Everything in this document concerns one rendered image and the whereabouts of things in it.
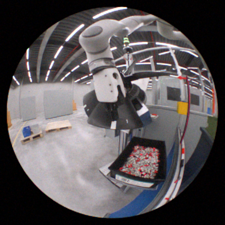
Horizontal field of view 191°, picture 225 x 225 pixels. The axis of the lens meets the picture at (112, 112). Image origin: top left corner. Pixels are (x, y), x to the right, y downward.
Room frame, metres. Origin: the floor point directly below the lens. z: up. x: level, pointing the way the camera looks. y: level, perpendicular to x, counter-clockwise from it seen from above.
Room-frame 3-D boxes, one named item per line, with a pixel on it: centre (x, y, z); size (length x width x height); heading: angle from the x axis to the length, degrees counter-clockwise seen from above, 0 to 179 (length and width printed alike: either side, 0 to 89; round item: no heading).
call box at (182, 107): (0.35, -0.57, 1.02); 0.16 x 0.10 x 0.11; 132
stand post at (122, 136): (0.60, -0.10, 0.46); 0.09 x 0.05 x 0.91; 42
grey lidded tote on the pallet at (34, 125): (1.12, 2.84, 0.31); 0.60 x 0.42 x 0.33; 66
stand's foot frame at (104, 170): (0.66, -0.17, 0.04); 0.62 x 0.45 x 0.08; 132
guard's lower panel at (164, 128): (0.90, -0.66, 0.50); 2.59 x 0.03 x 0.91; 42
